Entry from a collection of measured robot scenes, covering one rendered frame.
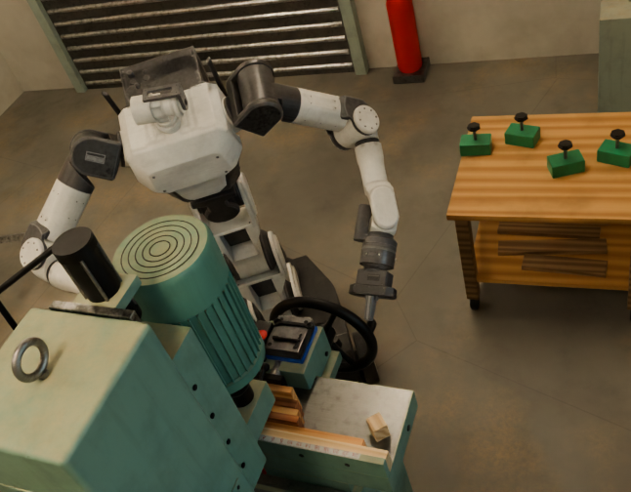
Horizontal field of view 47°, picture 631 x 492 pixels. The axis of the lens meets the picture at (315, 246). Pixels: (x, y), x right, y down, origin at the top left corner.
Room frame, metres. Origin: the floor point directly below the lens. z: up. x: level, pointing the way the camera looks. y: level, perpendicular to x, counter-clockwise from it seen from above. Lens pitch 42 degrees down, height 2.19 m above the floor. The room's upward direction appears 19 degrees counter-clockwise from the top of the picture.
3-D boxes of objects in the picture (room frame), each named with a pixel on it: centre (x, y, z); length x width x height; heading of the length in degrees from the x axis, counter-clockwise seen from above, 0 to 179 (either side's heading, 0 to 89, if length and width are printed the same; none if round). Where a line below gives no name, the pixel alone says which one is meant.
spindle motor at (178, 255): (0.93, 0.24, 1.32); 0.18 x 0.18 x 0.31
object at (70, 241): (0.81, 0.32, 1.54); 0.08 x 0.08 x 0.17; 57
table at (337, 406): (1.02, 0.18, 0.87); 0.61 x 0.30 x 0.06; 57
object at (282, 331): (1.10, 0.14, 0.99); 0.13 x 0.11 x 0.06; 57
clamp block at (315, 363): (1.09, 0.14, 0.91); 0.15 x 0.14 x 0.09; 57
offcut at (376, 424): (0.84, 0.00, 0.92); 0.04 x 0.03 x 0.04; 10
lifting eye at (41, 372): (0.69, 0.40, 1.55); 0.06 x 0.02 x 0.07; 147
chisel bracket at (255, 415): (0.91, 0.25, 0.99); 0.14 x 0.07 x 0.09; 147
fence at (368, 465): (0.90, 0.26, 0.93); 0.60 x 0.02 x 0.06; 57
